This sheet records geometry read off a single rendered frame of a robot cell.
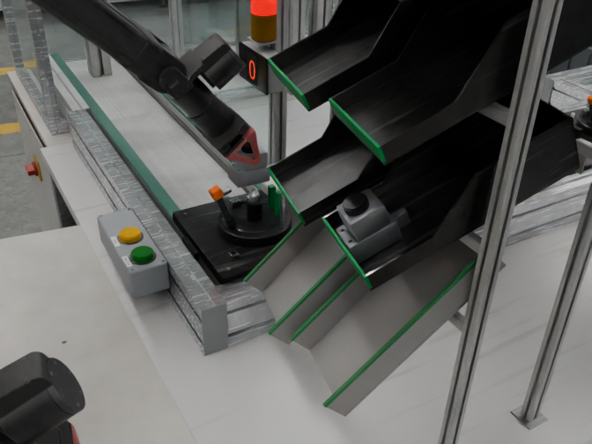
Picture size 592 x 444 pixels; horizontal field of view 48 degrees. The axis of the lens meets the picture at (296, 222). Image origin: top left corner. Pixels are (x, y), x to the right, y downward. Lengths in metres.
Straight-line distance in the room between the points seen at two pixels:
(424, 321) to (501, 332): 0.44
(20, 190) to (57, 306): 2.25
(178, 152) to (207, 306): 0.65
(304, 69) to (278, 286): 0.35
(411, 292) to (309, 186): 0.20
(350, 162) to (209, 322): 0.37
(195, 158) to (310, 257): 0.67
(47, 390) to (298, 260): 0.51
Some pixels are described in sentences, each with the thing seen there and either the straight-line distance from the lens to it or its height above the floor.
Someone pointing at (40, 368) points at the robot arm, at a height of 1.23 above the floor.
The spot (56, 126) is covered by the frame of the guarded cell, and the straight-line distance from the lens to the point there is 1.94.
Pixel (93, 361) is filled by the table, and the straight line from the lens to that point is 1.17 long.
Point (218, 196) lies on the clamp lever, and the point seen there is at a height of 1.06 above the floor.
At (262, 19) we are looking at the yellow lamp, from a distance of 1.30.
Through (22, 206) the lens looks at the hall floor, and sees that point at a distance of 3.37.
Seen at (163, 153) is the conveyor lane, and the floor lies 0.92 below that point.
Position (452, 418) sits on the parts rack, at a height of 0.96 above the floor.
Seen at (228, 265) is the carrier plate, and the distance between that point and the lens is 1.15.
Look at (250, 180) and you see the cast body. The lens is 1.18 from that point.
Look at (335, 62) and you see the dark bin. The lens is 0.85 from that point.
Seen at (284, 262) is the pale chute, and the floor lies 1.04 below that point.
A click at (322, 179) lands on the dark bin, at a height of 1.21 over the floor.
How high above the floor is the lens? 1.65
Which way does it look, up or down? 33 degrees down
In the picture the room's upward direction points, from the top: 2 degrees clockwise
